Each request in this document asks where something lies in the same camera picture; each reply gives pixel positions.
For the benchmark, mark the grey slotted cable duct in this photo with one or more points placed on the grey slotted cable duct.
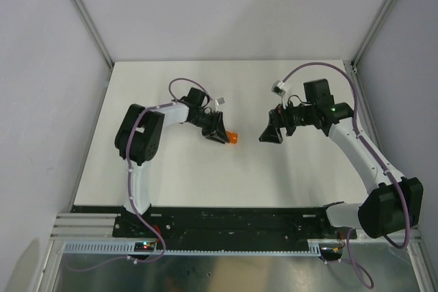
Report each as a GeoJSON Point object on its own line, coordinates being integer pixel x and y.
{"type": "Point", "coordinates": [308, 248]}

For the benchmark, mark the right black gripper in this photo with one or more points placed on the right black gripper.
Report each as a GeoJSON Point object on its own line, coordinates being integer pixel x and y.
{"type": "Point", "coordinates": [278, 117]}

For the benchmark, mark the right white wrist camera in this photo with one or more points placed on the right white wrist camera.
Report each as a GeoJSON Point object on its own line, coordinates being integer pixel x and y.
{"type": "Point", "coordinates": [278, 88]}

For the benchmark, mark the right aluminium frame post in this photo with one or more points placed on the right aluminium frame post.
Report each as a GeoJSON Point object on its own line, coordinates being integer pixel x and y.
{"type": "Point", "coordinates": [377, 22]}

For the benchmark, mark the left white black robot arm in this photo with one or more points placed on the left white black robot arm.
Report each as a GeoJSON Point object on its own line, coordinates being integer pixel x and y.
{"type": "Point", "coordinates": [139, 134]}

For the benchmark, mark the orange pill organizer box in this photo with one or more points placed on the orange pill organizer box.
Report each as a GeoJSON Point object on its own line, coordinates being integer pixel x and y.
{"type": "Point", "coordinates": [233, 137]}

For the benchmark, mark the aluminium side rail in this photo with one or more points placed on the aluminium side rail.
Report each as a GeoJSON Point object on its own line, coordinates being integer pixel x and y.
{"type": "Point", "coordinates": [373, 134]}

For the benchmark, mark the aluminium frame post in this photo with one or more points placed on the aluminium frame post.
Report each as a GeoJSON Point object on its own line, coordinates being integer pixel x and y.
{"type": "Point", "coordinates": [377, 22]}
{"type": "Point", "coordinates": [92, 31]}

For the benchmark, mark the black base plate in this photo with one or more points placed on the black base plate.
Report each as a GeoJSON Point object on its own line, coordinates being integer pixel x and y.
{"type": "Point", "coordinates": [229, 226]}

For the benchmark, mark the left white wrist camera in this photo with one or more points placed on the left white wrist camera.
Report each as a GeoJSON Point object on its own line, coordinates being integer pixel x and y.
{"type": "Point", "coordinates": [219, 101]}

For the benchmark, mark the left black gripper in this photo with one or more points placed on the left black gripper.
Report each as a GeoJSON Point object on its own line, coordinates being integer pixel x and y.
{"type": "Point", "coordinates": [216, 126]}

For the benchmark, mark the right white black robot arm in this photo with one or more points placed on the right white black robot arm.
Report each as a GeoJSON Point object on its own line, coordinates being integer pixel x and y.
{"type": "Point", "coordinates": [322, 112]}

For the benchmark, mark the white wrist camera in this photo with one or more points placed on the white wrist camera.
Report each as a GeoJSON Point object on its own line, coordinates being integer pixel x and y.
{"type": "Point", "coordinates": [278, 88]}
{"type": "Point", "coordinates": [219, 101]}

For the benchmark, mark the left aluminium frame post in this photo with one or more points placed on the left aluminium frame post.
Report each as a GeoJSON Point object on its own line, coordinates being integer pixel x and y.
{"type": "Point", "coordinates": [92, 31]}

